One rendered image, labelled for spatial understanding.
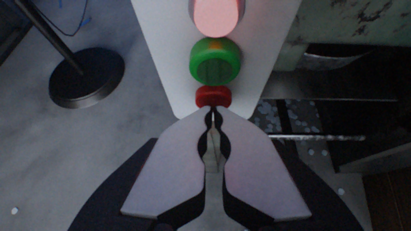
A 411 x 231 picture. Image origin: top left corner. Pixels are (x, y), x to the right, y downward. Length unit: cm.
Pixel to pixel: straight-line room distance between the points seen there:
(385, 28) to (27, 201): 104
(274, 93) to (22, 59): 135
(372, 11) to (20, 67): 142
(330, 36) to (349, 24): 2
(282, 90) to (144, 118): 55
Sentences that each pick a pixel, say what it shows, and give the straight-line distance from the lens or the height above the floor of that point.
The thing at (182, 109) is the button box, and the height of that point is 52.
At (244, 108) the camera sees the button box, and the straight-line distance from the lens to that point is 16.
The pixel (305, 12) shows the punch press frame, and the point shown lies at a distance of 24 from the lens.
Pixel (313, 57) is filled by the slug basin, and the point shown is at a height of 40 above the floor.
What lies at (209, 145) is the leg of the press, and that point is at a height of 26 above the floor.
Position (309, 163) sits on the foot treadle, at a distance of 57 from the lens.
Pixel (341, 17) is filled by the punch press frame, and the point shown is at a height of 54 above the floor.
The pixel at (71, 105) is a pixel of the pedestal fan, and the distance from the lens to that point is 97.
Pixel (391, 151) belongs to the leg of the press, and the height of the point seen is 22.
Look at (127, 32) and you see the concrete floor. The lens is 121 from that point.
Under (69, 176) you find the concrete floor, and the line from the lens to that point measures 84.
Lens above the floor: 65
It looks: 62 degrees down
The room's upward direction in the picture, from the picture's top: 3 degrees counter-clockwise
